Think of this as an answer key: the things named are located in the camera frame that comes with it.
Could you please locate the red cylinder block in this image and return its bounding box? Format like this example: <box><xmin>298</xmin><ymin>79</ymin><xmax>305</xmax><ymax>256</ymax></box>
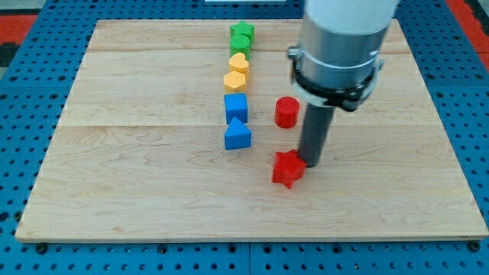
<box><xmin>274</xmin><ymin>96</ymin><xmax>300</xmax><ymax>128</ymax></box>

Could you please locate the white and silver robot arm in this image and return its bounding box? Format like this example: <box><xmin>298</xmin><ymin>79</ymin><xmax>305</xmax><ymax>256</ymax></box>
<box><xmin>287</xmin><ymin>0</ymin><xmax>399</xmax><ymax>112</ymax></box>

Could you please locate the light wooden board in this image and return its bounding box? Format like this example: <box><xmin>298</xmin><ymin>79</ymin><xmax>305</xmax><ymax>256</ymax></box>
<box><xmin>16</xmin><ymin>20</ymin><xmax>488</xmax><ymax>243</ymax></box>

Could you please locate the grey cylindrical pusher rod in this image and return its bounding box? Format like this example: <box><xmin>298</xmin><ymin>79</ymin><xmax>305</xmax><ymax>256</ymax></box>
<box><xmin>298</xmin><ymin>104</ymin><xmax>335</xmax><ymax>168</ymax></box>

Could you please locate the yellow heart block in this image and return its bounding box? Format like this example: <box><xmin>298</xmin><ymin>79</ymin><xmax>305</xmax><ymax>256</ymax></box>
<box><xmin>228</xmin><ymin>52</ymin><xmax>250</xmax><ymax>80</ymax></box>

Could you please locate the red star block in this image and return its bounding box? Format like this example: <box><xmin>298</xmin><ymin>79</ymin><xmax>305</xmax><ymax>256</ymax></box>
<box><xmin>272</xmin><ymin>149</ymin><xmax>306</xmax><ymax>189</ymax></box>

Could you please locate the green star block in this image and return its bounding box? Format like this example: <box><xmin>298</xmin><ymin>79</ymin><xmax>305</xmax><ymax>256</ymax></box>
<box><xmin>230</xmin><ymin>21</ymin><xmax>255</xmax><ymax>43</ymax></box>

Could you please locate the blue triangle block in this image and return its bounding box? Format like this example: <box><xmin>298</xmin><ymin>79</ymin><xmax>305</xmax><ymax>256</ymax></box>
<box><xmin>224</xmin><ymin>118</ymin><xmax>252</xmax><ymax>150</ymax></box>

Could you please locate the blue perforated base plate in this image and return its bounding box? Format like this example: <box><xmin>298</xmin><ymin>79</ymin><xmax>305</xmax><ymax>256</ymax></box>
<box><xmin>1</xmin><ymin>0</ymin><xmax>488</xmax><ymax>274</ymax></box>

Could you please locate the blue cube block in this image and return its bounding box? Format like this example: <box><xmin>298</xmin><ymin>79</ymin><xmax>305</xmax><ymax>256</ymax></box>
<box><xmin>224</xmin><ymin>93</ymin><xmax>248</xmax><ymax>125</ymax></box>

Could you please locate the yellow hexagon block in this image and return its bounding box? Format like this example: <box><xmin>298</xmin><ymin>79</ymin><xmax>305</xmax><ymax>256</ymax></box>
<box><xmin>223</xmin><ymin>71</ymin><xmax>247</xmax><ymax>94</ymax></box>

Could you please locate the green cylinder block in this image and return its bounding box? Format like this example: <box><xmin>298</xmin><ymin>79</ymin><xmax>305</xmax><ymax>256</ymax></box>
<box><xmin>229</xmin><ymin>34</ymin><xmax>251</xmax><ymax>61</ymax></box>

